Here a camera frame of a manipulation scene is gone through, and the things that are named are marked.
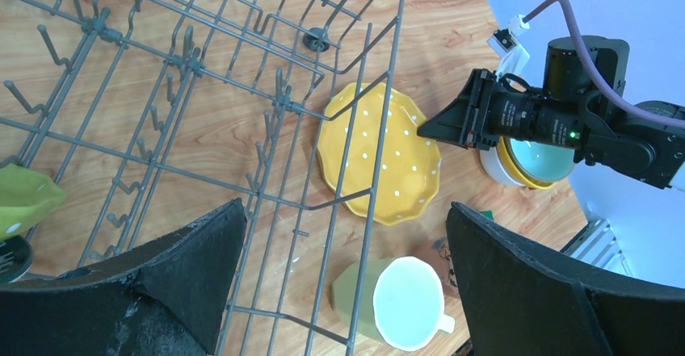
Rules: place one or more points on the grey wire dish rack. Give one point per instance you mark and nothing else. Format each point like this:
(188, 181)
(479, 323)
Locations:
(149, 113)

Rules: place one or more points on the teal rimmed plate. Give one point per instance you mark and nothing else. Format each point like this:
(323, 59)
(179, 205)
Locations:
(16, 259)

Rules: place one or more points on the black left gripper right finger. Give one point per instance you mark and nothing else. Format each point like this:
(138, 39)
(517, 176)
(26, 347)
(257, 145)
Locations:
(523, 298)

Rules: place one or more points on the stacked teal and yellow bowls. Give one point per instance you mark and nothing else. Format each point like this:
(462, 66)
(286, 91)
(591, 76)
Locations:
(526, 163)

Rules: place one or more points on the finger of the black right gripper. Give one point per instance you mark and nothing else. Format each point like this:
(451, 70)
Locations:
(464, 122)

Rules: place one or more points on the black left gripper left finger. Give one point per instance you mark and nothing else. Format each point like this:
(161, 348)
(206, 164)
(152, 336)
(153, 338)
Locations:
(165, 297)

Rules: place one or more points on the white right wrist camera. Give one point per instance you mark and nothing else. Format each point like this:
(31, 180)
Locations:
(505, 42)

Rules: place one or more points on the green scalloped plate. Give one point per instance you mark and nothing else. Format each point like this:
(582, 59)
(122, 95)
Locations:
(27, 197)

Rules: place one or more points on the yellow polka dot plate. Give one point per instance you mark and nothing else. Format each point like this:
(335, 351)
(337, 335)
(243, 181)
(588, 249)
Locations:
(371, 155)

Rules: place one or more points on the yellow mug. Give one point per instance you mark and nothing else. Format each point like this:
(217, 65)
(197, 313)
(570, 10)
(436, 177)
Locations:
(396, 301)

